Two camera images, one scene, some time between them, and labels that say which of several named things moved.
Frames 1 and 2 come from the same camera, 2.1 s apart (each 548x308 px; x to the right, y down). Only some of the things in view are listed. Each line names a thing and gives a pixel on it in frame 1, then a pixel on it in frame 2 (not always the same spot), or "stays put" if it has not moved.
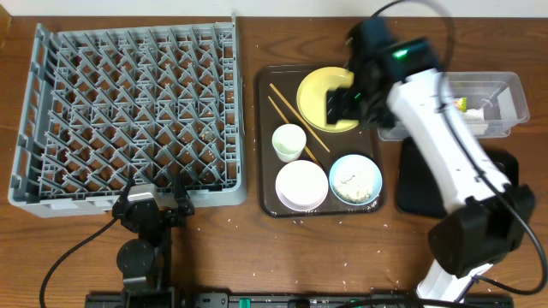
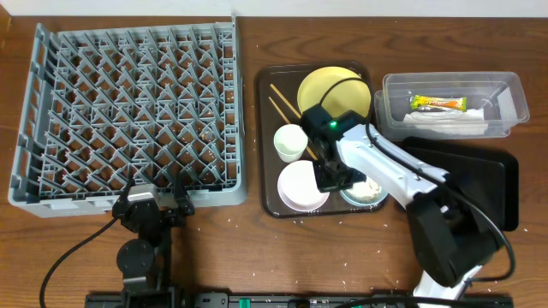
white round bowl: x=301 y=186 stays put
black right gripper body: x=372 y=109 to x=333 y=177
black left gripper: x=167 y=212 stays put
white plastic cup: x=288 y=141 stays put
